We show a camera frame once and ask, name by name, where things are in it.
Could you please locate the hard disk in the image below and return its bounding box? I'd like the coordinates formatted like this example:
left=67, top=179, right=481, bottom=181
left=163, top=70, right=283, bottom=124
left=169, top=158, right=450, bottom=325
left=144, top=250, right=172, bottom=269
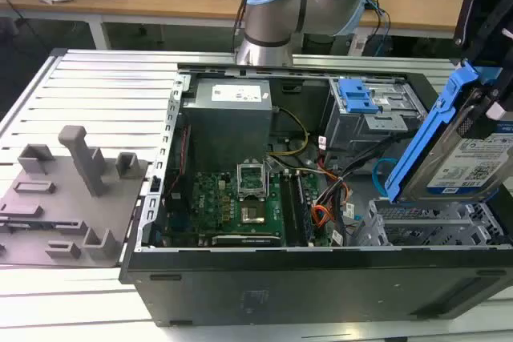
left=383, top=59, right=513, bottom=205

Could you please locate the blue disk wire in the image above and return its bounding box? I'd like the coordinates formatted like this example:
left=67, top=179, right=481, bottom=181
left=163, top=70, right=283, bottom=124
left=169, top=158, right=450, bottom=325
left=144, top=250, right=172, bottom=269
left=371, top=156, right=398, bottom=199

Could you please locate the red yellow black disk wire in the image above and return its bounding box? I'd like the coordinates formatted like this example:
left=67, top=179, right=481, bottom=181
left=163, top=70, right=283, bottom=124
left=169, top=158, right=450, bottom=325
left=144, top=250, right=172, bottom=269
left=314, top=171, right=352, bottom=209

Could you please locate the grey metal disk bay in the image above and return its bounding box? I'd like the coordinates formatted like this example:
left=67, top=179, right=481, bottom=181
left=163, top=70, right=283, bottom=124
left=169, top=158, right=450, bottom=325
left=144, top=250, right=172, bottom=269
left=355, top=196, right=507, bottom=247

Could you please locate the grey drive cage blue latch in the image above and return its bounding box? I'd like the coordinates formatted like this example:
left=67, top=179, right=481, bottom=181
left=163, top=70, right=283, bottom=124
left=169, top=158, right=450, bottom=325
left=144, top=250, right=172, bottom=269
left=322, top=76, right=428, bottom=163

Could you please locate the RAM stick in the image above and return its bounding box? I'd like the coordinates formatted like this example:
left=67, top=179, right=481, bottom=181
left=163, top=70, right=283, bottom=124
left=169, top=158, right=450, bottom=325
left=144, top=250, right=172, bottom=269
left=295, top=171, right=315, bottom=242

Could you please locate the grey power supply box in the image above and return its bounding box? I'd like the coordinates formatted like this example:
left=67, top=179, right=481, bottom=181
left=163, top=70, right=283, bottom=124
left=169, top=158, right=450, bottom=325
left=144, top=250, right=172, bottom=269
left=182, top=77, right=274, bottom=175

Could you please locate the wooden desk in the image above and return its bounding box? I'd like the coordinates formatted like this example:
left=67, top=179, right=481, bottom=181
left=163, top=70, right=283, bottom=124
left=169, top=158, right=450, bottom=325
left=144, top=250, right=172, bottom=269
left=0, top=0, right=513, bottom=50

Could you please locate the black graphics card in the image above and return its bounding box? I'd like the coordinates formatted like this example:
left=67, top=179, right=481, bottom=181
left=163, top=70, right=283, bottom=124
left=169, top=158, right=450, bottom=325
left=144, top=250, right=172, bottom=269
left=211, top=233, right=284, bottom=248

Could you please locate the black open PC case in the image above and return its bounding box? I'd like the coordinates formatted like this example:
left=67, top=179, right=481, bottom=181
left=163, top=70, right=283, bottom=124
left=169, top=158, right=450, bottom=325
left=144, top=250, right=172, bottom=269
left=119, top=62, right=513, bottom=328

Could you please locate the green motherboard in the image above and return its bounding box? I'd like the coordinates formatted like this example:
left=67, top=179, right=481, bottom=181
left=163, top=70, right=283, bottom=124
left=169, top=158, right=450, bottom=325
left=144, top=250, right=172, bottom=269
left=163, top=145, right=334, bottom=249

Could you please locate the grey parts rack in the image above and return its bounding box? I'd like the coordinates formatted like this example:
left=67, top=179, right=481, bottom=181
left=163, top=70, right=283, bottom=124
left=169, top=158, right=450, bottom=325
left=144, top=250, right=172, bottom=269
left=0, top=124, right=150, bottom=268

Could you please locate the thin blue cable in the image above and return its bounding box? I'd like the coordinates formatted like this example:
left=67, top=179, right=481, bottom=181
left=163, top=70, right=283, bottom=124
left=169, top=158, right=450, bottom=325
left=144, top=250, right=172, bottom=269
left=370, top=0, right=393, bottom=59

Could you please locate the black cable bundle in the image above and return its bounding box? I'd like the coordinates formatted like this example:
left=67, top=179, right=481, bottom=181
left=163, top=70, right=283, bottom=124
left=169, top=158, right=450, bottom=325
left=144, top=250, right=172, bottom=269
left=323, top=132, right=418, bottom=183

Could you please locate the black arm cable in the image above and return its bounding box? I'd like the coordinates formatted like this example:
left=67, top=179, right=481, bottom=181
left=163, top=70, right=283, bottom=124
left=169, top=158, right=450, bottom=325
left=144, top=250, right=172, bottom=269
left=231, top=0, right=260, bottom=55

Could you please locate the orange wire bundle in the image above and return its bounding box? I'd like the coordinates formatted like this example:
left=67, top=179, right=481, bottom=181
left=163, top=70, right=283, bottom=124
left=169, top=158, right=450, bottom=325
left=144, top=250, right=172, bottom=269
left=311, top=203, right=337, bottom=235

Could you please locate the metal socket cover frame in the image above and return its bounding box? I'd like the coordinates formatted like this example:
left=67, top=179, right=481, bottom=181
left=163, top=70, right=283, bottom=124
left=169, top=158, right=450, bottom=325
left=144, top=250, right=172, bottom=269
left=236, top=159, right=269, bottom=199

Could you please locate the thin red wire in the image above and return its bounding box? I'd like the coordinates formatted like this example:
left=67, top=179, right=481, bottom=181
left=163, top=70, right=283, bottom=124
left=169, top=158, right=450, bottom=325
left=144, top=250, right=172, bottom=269
left=165, top=124, right=192, bottom=199

